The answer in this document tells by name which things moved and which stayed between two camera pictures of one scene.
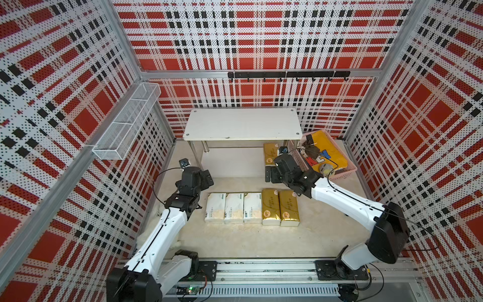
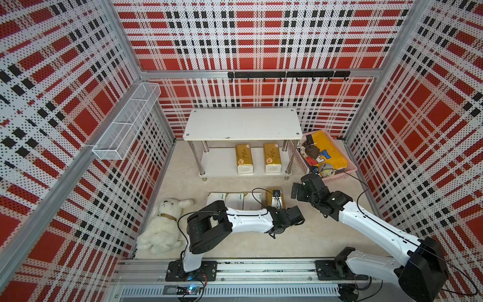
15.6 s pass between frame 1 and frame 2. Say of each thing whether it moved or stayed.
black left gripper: moved
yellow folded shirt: stayed
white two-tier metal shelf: stayed
